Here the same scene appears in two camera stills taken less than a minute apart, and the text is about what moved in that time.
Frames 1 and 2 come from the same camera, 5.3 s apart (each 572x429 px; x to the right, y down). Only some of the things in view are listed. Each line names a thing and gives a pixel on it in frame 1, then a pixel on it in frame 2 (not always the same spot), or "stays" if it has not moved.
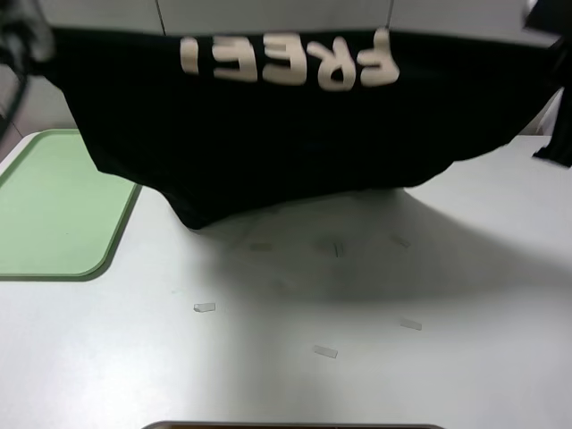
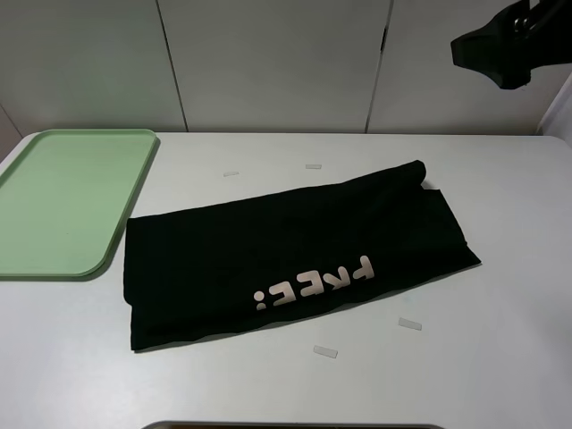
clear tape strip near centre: (324, 351) stays
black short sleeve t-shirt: (227, 123) -> (248, 267)
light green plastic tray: (62, 220) stays
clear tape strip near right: (407, 323) stays
